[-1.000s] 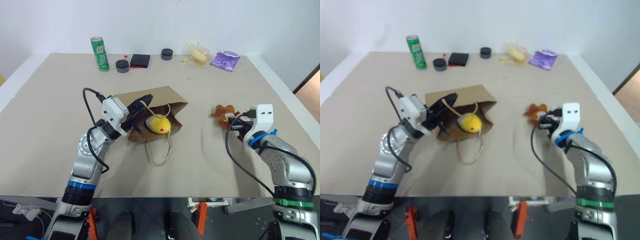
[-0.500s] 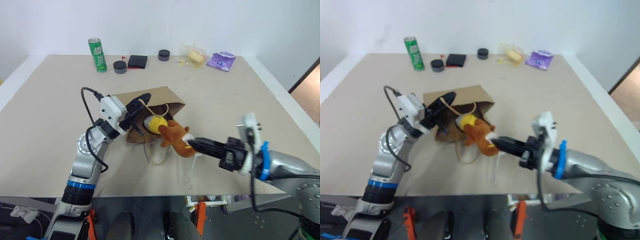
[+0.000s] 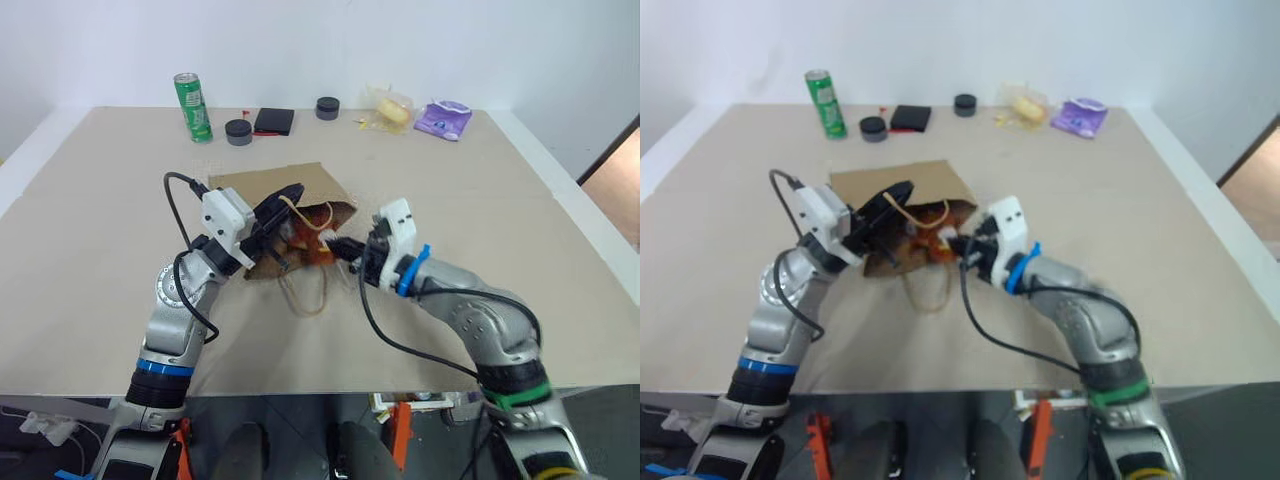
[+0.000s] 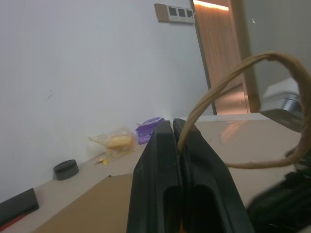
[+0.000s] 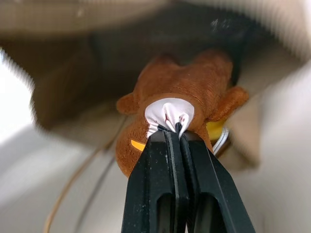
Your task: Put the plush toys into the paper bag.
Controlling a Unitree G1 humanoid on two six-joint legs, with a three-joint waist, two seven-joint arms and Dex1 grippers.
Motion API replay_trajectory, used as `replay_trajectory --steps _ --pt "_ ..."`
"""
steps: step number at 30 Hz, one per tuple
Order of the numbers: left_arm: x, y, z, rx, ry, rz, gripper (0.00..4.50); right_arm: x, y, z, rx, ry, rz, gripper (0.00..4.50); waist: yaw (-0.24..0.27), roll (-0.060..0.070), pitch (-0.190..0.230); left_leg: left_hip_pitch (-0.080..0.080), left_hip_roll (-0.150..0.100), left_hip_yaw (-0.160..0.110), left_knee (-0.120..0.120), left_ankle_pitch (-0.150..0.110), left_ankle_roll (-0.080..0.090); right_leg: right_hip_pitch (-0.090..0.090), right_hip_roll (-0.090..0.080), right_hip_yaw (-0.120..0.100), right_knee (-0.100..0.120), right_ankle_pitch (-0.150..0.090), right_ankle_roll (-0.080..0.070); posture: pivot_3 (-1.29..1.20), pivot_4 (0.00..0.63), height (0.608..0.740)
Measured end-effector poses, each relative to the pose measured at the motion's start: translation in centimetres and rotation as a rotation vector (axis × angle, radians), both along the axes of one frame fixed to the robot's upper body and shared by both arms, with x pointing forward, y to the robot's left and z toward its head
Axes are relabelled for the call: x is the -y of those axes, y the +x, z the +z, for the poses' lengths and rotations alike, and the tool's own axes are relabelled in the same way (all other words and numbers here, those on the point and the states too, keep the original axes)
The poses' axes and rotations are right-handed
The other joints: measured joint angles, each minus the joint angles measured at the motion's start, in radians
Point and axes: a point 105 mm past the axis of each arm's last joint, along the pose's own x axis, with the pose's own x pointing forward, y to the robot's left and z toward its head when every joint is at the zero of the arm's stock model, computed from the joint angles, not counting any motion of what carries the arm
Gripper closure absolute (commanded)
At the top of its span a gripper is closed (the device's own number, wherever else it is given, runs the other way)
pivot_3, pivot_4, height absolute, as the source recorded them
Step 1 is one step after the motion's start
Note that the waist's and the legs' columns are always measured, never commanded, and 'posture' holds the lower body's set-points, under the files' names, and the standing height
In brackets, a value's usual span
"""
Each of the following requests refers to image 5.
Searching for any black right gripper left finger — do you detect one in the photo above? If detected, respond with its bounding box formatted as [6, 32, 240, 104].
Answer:
[121, 125, 190, 233]

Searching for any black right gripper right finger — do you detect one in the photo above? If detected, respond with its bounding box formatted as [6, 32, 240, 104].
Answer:
[179, 132, 258, 233]

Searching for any brown plush toy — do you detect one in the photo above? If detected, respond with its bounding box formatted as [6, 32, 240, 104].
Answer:
[115, 49, 249, 178]

